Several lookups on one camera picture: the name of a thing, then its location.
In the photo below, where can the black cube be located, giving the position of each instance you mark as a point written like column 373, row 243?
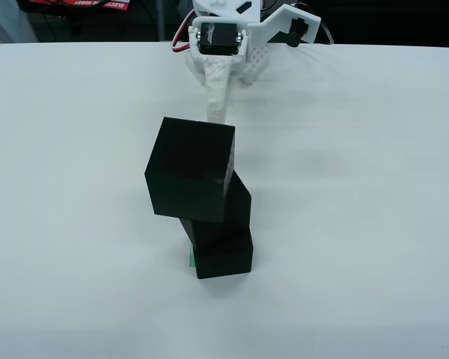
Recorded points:
column 228, row 261
column 235, row 209
column 191, row 168

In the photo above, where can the red printed package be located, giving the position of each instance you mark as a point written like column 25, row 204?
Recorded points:
column 97, row 4

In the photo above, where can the green striped square marker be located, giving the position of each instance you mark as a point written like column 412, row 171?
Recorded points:
column 191, row 258

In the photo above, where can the wrist camera on white bracket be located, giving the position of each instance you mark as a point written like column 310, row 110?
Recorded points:
column 284, row 18

